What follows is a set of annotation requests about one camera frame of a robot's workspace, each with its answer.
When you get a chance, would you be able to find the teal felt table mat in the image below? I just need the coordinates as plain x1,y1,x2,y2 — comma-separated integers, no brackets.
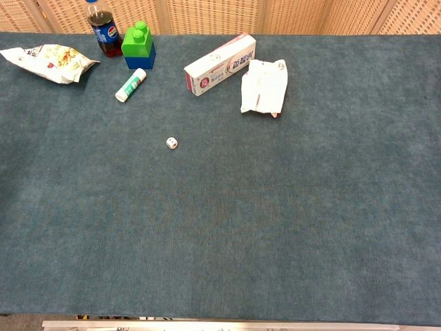
0,32,441,328

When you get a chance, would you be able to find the white tissue packet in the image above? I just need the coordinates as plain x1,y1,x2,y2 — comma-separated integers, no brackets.
240,59,289,120

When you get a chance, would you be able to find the white toothpaste box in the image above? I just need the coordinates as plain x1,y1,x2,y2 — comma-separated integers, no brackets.
183,32,257,97

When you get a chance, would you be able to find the white green glue stick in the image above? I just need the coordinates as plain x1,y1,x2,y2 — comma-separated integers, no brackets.
114,68,147,103

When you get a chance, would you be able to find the blue toy building block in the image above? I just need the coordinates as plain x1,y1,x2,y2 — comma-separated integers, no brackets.
123,43,157,71

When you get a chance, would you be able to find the green toy building block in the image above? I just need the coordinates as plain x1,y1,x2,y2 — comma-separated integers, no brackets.
121,21,154,57

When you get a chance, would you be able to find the woven rattan folding screen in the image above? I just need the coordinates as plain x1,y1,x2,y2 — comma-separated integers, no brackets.
0,0,441,36

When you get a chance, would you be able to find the cola bottle with blue label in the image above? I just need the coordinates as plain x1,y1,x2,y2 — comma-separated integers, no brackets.
85,0,124,58

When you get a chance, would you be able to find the white snack chip bag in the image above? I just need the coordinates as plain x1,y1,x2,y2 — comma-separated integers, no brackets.
0,43,101,85

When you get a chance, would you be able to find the aluminium frame rail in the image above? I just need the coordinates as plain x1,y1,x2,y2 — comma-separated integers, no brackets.
41,320,401,331

